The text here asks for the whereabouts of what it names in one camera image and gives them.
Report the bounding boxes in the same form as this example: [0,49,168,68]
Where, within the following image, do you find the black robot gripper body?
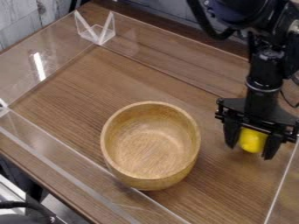
[214,86,299,143]

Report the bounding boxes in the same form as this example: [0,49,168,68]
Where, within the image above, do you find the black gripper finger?
[262,133,282,160]
[222,117,240,148]

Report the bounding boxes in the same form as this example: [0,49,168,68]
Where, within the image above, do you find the yellow lemon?
[237,128,266,153]

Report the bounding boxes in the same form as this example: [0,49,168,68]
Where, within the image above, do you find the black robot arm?
[193,0,299,160]

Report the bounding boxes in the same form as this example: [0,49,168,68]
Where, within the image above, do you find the brown wooden bowl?
[100,101,201,191]

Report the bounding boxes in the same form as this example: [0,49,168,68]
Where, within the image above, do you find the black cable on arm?
[185,0,238,41]

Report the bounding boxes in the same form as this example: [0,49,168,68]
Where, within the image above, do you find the clear acrylic tray wall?
[0,9,293,224]

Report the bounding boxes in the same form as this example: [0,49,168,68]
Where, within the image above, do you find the clear acrylic corner bracket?
[73,11,116,46]

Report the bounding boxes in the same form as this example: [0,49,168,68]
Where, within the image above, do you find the black cable bottom left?
[0,201,57,224]

